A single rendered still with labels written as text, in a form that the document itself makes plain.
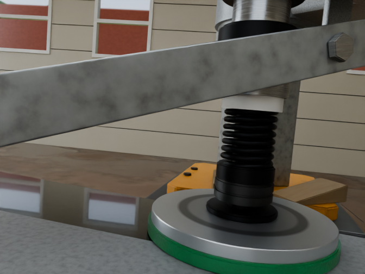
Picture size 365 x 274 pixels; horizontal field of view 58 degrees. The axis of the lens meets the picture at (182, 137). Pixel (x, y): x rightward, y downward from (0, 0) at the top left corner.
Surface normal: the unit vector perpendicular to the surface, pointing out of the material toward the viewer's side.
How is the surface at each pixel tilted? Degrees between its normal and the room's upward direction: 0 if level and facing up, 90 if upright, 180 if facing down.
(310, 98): 90
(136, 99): 90
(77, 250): 0
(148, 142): 90
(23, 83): 90
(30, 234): 0
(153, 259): 0
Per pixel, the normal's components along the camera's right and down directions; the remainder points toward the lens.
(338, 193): 0.43, 0.11
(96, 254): 0.08, -0.99
